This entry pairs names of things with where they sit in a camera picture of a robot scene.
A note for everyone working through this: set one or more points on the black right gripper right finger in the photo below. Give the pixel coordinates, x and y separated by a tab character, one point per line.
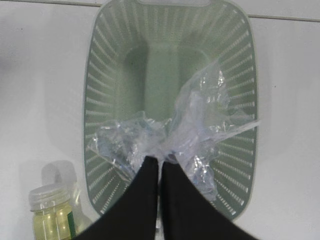
187	215

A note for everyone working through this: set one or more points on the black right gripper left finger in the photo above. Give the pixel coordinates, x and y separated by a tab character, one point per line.
134	215

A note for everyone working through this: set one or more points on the clear plastic sheet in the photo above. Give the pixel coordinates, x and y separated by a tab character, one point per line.
202	117

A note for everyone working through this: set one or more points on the yellow tea bottle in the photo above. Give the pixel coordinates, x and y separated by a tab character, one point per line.
57	204

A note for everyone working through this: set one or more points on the green plastic basket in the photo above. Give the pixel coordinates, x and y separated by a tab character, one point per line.
140	55

